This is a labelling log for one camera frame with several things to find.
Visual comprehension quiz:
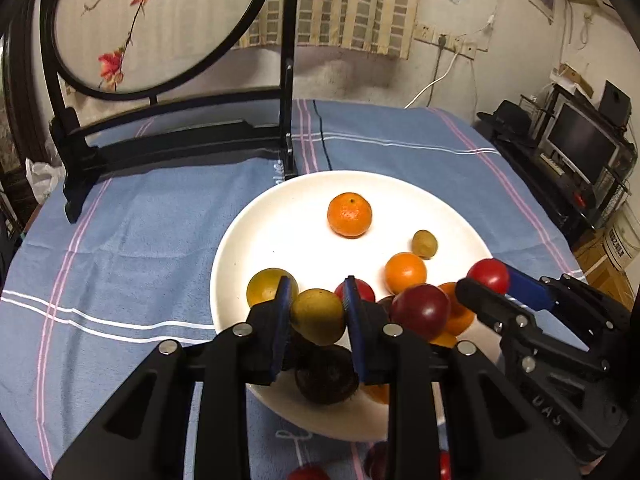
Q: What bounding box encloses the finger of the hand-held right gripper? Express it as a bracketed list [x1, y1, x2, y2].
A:
[501, 261, 608, 322]
[456, 277, 541, 341]

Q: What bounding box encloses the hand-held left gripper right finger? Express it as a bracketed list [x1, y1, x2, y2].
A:
[344, 275, 583, 480]

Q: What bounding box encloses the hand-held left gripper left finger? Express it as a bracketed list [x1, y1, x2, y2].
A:
[52, 275, 296, 480]

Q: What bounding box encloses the round orange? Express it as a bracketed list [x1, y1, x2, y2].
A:
[439, 282, 476, 337]
[384, 252, 428, 295]

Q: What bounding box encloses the yellow-green citrus fruit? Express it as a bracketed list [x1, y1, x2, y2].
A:
[246, 268, 300, 311]
[290, 288, 347, 347]

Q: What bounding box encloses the small orange mandarin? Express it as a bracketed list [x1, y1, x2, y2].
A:
[427, 330, 458, 350]
[361, 382, 391, 406]

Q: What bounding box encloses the dark red plum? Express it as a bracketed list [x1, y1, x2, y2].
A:
[391, 284, 451, 341]

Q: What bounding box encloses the small yellow-green lemon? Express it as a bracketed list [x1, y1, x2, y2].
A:
[411, 230, 439, 260]

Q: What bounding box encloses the white round plate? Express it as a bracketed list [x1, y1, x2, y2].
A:
[210, 171, 493, 443]

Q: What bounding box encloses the speckled orange mandarin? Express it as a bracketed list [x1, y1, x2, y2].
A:
[327, 192, 373, 239]

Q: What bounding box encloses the black low cabinet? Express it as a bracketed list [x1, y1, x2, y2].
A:
[480, 125, 601, 241]

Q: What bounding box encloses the computer monitor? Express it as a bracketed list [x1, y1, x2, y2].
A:
[542, 100, 623, 186]

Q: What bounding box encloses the blue striped tablecloth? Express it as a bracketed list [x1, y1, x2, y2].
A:
[0, 98, 588, 480]

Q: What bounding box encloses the black hat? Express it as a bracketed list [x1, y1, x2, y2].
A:
[476, 100, 533, 136]

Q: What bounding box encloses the black speaker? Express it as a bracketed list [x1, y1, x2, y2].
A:
[600, 80, 631, 126]

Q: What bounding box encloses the white plastic bag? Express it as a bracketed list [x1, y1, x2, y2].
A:
[26, 158, 66, 201]

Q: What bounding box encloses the checked beige curtain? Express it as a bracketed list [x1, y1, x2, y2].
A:
[235, 0, 423, 61]

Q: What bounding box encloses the round embroidered bird screen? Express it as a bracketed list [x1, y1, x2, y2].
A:
[0, 0, 301, 225]

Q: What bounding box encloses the white power cable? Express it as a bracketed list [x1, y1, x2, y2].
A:
[404, 50, 458, 109]

